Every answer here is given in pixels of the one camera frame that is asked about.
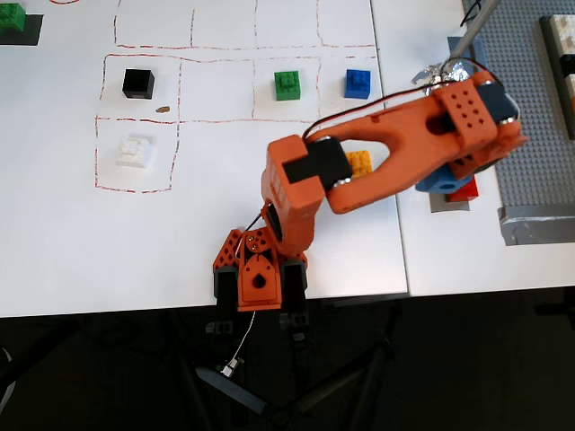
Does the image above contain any white lego brick stack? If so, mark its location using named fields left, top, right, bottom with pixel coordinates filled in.
left=552, top=14, right=575, bottom=58

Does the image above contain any blue lego block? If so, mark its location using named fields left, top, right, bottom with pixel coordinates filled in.
left=343, top=68, right=374, bottom=100

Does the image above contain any grey lego baseplate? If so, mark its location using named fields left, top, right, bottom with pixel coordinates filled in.
left=462, top=0, right=575, bottom=222

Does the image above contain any red lego block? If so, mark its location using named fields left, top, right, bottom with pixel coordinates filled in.
left=446, top=176, right=481, bottom=203

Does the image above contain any green lego block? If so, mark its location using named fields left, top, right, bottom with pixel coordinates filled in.
left=273, top=70, right=303, bottom=102
left=0, top=2, right=26, bottom=33

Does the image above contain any grey tape square marker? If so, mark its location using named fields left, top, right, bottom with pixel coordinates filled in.
left=429, top=192, right=471, bottom=215

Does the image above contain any black lego frame strip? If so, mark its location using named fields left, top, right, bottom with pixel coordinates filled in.
left=538, top=15, right=575, bottom=143

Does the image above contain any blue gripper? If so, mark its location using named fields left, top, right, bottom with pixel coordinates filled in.
left=414, top=164, right=473, bottom=196

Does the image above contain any white cable with connector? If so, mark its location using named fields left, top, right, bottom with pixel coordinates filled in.
left=218, top=309, right=258, bottom=379

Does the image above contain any servo cable on arm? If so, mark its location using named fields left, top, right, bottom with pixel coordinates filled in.
left=242, top=57, right=523, bottom=235

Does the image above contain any crumpled aluminium foil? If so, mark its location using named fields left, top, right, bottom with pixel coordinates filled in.
left=411, top=57, right=478, bottom=98

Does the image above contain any white lego block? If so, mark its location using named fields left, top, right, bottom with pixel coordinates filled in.
left=115, top=134, right=152, bottom=169

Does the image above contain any silver duct tape strip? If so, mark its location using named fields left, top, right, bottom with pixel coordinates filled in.
left=497, top=205, right=575, bottom=248

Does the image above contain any black table clamp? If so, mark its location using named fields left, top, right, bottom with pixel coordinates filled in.
left=212, top=265, right=241, bottom=337
left=279, top=260, right=312, bottom=343

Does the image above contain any orange lego block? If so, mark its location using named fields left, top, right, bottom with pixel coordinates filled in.
left=344, top=150, right=376, bottom=180

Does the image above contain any metal pole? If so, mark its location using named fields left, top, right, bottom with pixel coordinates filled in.
left=447, top=0, right=502, bottom=63

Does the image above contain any black tripod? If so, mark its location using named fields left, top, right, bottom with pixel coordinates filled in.
left=194, top=309, right=406, bottom=418

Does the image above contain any black tape patch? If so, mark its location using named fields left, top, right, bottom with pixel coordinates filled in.
left=0, top=13, right=45, bottom=47

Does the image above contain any black lego block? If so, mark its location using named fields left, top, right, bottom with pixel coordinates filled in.
left=121, top=67, right=156, bottom=101

